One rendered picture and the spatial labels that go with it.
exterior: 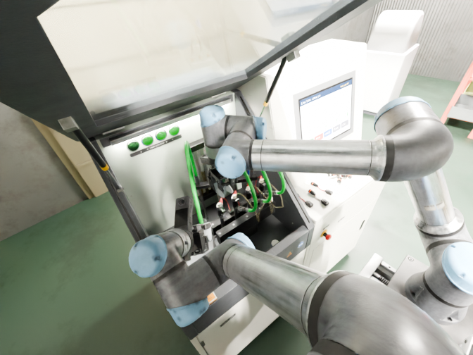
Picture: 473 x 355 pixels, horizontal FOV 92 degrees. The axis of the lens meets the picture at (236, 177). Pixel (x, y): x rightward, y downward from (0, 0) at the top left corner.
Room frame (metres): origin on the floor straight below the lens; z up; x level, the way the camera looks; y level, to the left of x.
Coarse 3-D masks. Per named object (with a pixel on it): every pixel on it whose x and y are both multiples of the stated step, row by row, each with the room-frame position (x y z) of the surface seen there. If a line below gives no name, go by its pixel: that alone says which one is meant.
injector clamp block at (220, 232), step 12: (252, 204) 0.78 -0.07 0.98; (264, 204) 0.78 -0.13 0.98; (228, 216) 0.72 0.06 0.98; (240, 216) 0.74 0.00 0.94; (252, 216) 0.71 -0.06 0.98; (264, 216) 0.75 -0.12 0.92; (216, 228) 0.67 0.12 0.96; (228, 228) 0.65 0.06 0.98; (240, 228) 0.67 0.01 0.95; (252, 228) 0.70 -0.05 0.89
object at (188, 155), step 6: (186, 144) 0.69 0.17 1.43; (186, 150) 0.66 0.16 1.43; (186, 156) 0.63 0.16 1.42; (192, 156) 0.83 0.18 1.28; (192, 162) 0.83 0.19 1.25; (192, 174) 0.57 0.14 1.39; (192, 180) 0.55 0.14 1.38; (192, 186) 0.53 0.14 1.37; (192, 192) 0.52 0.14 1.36; (198, 204) 0.50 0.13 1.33; (198, 210) 0.48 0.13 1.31; (198, 216) 0.47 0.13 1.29
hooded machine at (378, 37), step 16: (384, 16) 3.66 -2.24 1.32; (400, 16) 3.52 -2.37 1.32; (416, 16) 3.39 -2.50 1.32; (384, 32) 3.53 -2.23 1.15; (400, 32) 3.40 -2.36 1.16; (416, 32) 3.48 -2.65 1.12; (368, 48) 3.61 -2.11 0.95; (384, 48) 3.46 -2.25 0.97; (400, 48) 3.32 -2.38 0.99; (416, 48) 3.58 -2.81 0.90; (368, 64) 3.53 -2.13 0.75; (384, 64) 3.37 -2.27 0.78; (400, 64) 3.23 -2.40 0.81; (368, 80) 3.48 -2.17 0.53; (384, 80) 3.32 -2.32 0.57; (400, 80) 3.40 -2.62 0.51; (368, 96) 3.43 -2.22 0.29; (384, 96) 3.27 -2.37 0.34; (368, 112) 3.41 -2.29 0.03
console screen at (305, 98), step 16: (336, 80) 1.15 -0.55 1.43; (352, 80) 1.21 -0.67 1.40; (304, 96) 1.02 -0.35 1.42; (320, 96) 1.07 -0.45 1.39; (336, 96) 1.13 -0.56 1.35; (352, 96) 1.20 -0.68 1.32; (304, 112) 1.00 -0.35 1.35; (320, 112) 1.06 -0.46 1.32; (336, 112) 1.12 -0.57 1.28; (352, 112) 1.18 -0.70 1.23; (304, 128) 0.98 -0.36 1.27; (320, 128) 1.04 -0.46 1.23; (336, 128) 1.10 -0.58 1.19; (352, 128) 1.17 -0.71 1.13
